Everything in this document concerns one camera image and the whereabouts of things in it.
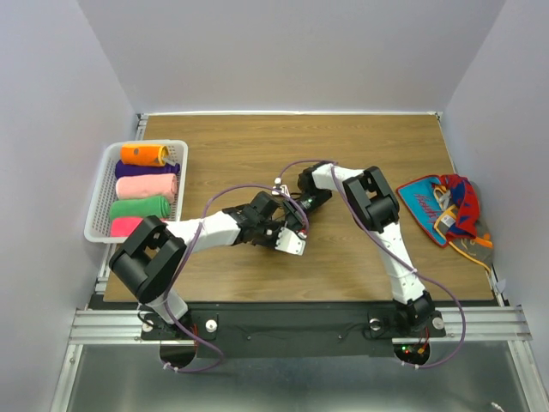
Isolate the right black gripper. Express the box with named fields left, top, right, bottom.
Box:
left=281, top=189, right=332, bottom=237

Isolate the teal red-trimmed towel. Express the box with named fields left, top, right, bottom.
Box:
left=396, top=175, right=456, bottom=247

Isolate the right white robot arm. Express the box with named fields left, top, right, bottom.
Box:
left=297, top=161, right=435, bottom=335

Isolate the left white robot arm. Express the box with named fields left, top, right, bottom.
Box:
left=109, top=191, right=282, bottom=338

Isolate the green rolled towel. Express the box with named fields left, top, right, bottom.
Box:
left=110, top=196, right=172, bottom=220

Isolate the purple rolled towel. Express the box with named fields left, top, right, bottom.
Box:
left=114, top=161, right=181, bottom=179

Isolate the light pink rolled towel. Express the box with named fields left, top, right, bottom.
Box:
left=115, top=173, right=178, bottom=203

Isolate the hot pink rolled towel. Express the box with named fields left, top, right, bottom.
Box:
left=110, top=216, right=143, bottom=238

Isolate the orange rolled towel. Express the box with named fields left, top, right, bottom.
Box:
left=119, top=144, right=169, bottom=167

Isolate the white plastic basket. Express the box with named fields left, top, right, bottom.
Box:
left=83, top=139, right=189, bottom=244

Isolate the red blue patterned towel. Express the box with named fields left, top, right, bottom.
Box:
left=438, top=174, right=480, bottom=239

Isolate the grey orange-trimmed towel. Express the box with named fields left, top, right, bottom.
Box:
left=445, top=219, right=494, bottom=272

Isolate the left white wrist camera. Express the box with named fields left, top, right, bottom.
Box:
left=274, top=227, right=307, bottom=256

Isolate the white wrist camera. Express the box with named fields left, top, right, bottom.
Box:
left=271, top=177, right=291, bottom=197
left=274, top=227, right=307, bottom=256

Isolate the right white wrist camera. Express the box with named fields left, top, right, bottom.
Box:
left=271, top=177, right=291, bottom=197

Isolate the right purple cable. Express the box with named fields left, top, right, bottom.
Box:
left=276, top=159, right=468, bottom=371

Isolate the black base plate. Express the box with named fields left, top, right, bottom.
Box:
left=137, top=301, right=446, bottom=360

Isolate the aluminium frame rail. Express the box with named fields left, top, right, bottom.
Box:
left=69, top=310, right=142, bottom=345

